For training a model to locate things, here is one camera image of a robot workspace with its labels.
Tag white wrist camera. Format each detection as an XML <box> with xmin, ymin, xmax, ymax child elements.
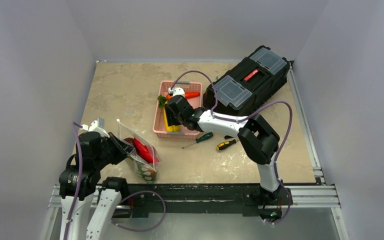
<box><xmin>80</xmin><ymin>117</ymin><xmax>110</xmax><ymax>137</ymax></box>
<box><xmin>166</xmin><ymin>87</ymin><xmax>185</xmax><ymax>99</ymax></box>

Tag orange carrot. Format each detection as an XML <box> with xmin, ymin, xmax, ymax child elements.
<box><xmin>166</xmin><ymin>92</ymin><xmax>201</xmax><ymax>100</ymax></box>

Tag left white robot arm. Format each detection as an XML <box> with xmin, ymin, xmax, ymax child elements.
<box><xmin>58</xmin><ymin>131</ymin><xmax>135</xmax><ymax>240</ymax></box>

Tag red chili pepper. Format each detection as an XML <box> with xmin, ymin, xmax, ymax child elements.
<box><xmin>133</xmin><ymin>138</ymin><xmax>154</xmax><ymax>164</ymax></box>

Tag yellow banana bunch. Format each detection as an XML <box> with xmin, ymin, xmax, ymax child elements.
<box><xmin>163</xmin><ymin>109</ymin><xmax>181</xmax><ymax>132</ymax></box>

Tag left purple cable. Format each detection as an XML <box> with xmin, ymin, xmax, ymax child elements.
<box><xmin>62</xmin><ymin>121</ymin><xmax>84</xmax><ymax>240</ymax></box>

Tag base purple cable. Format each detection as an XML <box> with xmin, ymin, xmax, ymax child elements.
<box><xmin>110</xmin><ymin>190</ymin><xmax>167</xmax><ymax>233</ymax></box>

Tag black pliers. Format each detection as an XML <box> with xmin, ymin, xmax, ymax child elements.
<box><xmin>224</xmin><ymin>135</ymin><xmax>234</xmax><ymax>140</ymax></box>

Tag black plastic toolbox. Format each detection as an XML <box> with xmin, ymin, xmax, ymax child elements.
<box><xmin>202</xmin><ymin>45</ymin><xmax>290</xmax><ymax>117</ymax></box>

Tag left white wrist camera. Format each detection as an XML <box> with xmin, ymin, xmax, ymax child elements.
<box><xmin>80</xmin><ymin>117</ymin><xmax>110</xmax><ymax>137</ymax></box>

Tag green leafy vegetable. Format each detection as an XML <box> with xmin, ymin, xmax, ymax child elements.
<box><xmin>157</xmin><ymin>95</ymin><xmax>167</xmax><ymax>109</ymax></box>

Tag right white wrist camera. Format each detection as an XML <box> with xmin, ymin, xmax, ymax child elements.
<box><xmin>166</xmin><ymin>87</ymin><xmax>185</xmax><ymax>99</ymax></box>

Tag pink plastic basket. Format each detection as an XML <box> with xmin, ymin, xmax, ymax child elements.
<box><xmin>152</xmin><ymin>80</ymin><xmax>202</xmax><ymax>139</ymax></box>

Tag black yellow screwdriver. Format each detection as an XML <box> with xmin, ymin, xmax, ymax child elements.
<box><xmin>216</xmin><ymin>139</ymin><xmax>239</xmax><ymax>151</ymax></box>

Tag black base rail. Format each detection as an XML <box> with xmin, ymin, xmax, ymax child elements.
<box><xmin>113</xmin><ymin>183</ymin><xmax>293</xmax><ymax>220</ymax></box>

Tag green handled screwdriver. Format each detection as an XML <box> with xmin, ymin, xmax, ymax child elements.
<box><xmin>182</xmin><ymin>132</ymin><xmax>214</xmax><ymax>149</ymax></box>

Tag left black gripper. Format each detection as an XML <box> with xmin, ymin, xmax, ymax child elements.
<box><xmin>94</xmin><ymin>130</ymin><xmax>135</xmax><ymax>168</ymax></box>

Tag yellow lemon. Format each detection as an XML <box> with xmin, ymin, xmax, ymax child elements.
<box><xmin>147</xmin><ymin>169</ymin><xmax>157</xmax><ymax>179</ymax></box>

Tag clear zip top bag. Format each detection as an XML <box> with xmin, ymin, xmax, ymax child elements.
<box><xmin>116</xmin><ymin>118</ymin><xmax>162</xmax><ymax>184</ymax></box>

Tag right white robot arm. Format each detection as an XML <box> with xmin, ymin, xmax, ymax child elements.
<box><xmin>165</xmin><ymin>95</ymin><xmax>292</xmax><ymax>204</ymax></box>

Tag green bell pepper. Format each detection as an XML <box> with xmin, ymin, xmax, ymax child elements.
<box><xmin>135</xmin><ymin>164</ymin><xmax>157</xmax><ymax>183</ymax></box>

